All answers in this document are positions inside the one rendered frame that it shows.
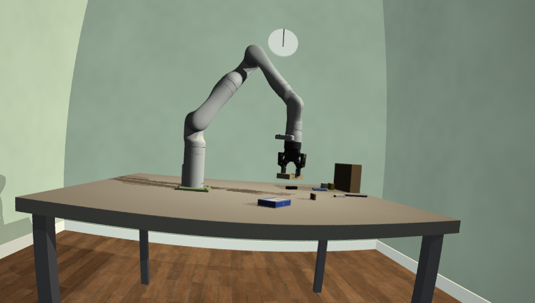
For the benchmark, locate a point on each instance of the large brown box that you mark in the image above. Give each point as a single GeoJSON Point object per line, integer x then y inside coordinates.
{"type": "Point", "coordinates": [347, 179]}

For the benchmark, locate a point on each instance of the covered wooden puzzle box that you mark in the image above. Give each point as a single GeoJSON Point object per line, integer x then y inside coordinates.
{"type": "Point", "coordinates": [291, 177]}

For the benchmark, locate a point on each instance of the beige table with dark legs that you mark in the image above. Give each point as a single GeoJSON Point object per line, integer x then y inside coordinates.
{"type": "Point", "coordinates": [167, 205]}

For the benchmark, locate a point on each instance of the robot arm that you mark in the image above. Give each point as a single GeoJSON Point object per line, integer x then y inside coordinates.
{"type": "Point", "coordinates": [194, 163]}

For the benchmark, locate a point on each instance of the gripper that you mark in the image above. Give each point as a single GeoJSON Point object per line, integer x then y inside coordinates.
{"type": "Point", "coordinates": [292, 147]}

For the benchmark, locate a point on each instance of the grey flat board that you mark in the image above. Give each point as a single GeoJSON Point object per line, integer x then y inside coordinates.
{"type": "Point", "coordinates": [356, 195]}

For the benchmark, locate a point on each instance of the white round wall clock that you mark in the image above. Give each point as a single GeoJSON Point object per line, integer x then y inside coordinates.
{"type": "Point", "coordinates": [276, 46]}

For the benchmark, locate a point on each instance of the blue and white box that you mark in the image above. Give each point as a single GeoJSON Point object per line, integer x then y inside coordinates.
{"type": "Point", "coordinates": [273, 203]}

